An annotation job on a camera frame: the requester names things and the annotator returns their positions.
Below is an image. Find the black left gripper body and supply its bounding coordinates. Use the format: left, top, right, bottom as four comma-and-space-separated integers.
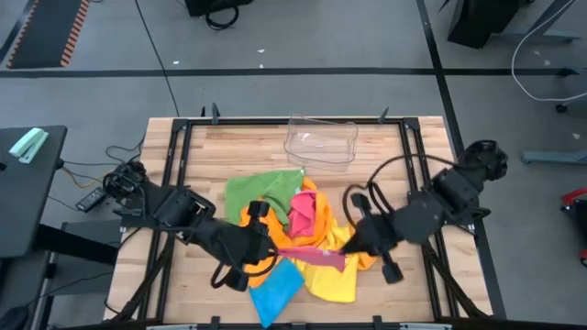
218, 200, 277, 292

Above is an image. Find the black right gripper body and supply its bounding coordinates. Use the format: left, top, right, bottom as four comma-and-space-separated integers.
350, 192, 408, 286

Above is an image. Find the orange microfiber towel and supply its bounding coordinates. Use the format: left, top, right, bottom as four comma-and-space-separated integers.
238, 203, 294, 290
293, 176, 377, 271

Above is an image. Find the blue microfiber towel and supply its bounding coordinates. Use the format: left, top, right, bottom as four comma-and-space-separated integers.
249, 257, 306, 329

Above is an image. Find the yellow microfiber towel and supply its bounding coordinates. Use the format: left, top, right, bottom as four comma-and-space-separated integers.
295, 224, 361, 304

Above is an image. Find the green microfiber towel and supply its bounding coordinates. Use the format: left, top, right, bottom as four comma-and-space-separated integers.
224, 169, 305, 226

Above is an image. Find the clear plastic bin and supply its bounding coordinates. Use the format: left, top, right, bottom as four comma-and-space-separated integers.
282, 114, 360, 173

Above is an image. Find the black power adapter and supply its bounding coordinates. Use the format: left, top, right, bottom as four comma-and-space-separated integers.
75, 186, 109, 214

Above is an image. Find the black desk base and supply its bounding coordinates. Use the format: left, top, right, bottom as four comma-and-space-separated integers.
0, 219, 121, 330

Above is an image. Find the grey metal desk foot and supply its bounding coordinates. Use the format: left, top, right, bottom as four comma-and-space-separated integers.
497, 0, 583, 45
521, 148, 587, 166

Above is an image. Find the red and black cart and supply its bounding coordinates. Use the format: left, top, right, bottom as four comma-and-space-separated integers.
559, 186, 587, 268

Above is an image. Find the black side table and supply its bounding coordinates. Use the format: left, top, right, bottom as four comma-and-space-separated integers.
0, 125, 69, 260

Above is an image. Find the black cabinet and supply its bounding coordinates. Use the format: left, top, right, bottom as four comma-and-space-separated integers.
447, 0, 536, 50

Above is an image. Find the mint green stapler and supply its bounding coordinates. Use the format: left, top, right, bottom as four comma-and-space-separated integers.
7, 126, 50, 165

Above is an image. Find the black equipment box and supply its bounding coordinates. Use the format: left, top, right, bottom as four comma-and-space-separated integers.
184, 0, 254, 17

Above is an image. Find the black orange-edged floor mat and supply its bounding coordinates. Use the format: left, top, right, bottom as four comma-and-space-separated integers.
6, 0, 92, 70

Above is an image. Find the black aluminium table frame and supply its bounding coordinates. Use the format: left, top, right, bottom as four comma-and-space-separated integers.
103, 103, 496, 330

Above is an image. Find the white floor cable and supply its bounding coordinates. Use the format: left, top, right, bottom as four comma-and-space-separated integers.
510, 0, 587, 103

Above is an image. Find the thin black floor cable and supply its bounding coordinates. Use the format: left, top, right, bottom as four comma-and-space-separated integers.
134, 0, 181, 118

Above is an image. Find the black coiled cable loop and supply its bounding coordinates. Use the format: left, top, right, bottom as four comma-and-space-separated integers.
205, 4, 240, 31

